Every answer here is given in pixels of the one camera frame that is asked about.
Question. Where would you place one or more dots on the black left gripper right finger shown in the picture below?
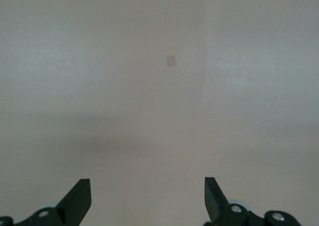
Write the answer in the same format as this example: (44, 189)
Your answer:
(216, 206)

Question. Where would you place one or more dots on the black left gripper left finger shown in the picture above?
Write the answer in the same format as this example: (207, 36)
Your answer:
(72, 206)

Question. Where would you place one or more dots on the oblong brown tape patch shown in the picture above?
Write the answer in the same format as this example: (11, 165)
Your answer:
(170, 61)

